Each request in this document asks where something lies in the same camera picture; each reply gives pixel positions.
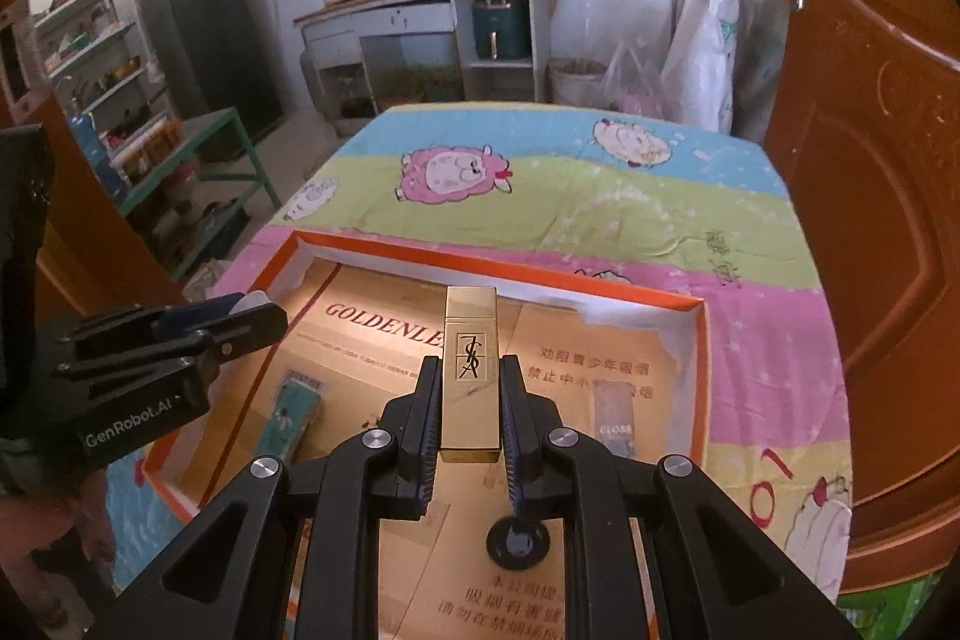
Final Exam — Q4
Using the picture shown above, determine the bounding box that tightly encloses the teal patterned long box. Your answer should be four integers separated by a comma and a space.
254, 370, 324, 463

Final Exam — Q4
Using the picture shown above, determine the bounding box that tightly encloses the black round cap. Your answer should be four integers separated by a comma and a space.
487, 516, 550, 572

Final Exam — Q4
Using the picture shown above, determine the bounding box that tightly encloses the gold YSL box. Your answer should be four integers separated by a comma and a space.
439, 286, 501, 463

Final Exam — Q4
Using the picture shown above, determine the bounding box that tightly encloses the white bottle cap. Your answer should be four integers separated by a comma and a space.
229, 291, 270, 315

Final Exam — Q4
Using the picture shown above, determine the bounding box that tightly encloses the person's left hand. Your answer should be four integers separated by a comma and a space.
2, 470, 117, 630

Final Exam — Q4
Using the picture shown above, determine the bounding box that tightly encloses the green metal shelf rack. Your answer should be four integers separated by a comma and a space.
29, 0, 283, 281

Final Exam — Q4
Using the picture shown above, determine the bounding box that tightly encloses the shallow orange-rimmed box tray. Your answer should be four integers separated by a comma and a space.
145, 229, 709, 638

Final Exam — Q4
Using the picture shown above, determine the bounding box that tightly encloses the colourful cartoon tablecloth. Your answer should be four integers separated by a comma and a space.
218, 104, 853, 596

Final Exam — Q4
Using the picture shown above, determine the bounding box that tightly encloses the dark green refrigerator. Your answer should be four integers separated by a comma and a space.
140, 0, 281, 143

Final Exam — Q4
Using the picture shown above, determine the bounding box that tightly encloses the brown wooden door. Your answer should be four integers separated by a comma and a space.
765, 0, 958, 593

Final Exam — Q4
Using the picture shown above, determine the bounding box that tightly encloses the white woven sack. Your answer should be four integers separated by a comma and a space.
661, 0, 742, 135

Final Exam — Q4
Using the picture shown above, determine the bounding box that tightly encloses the white kitchen cabinet counter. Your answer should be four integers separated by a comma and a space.
295, 0, 551, 122

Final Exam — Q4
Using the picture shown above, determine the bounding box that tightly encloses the green air fryer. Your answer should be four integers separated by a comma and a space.
472, 0, 532, 60

